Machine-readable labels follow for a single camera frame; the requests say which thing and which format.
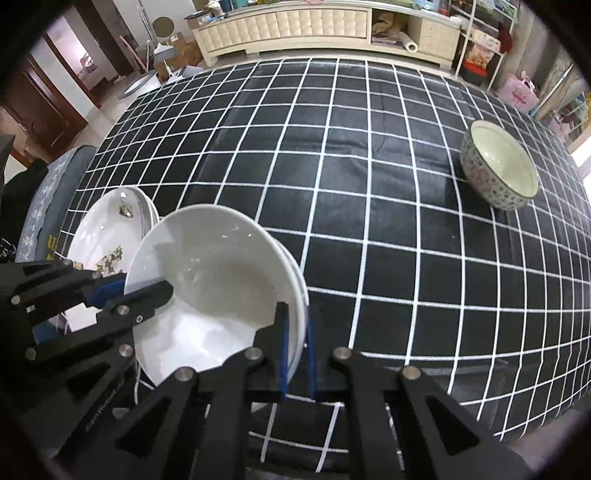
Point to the blue patterned bowl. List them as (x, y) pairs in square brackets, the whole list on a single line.
[(497, 167)]

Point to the white plate floral print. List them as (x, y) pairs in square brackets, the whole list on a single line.
[(110, 233)]

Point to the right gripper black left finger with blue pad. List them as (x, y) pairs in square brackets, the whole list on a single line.
[(194, 425)]

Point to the black white grid tablecloth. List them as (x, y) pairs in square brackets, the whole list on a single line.
[(355, 167)]

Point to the pink gift bag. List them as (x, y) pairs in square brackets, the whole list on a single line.
[(519, 92)]

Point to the cardboard boxes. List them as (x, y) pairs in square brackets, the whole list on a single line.
[(180, 53)]

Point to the cream tufted TV cabinet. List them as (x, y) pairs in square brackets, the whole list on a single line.
[(367, 26)]

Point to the white bowl red emblem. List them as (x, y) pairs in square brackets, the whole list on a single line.
[(227, 274)]

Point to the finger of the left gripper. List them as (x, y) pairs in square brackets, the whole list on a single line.
[(134, 304), (45, 288)]

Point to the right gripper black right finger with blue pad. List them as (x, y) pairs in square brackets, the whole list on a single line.
[(402, 424)]

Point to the white paper roll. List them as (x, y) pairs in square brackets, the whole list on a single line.
[(408, 43)]

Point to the white metal shelf rack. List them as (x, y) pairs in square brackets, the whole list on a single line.
[(485, 38)]

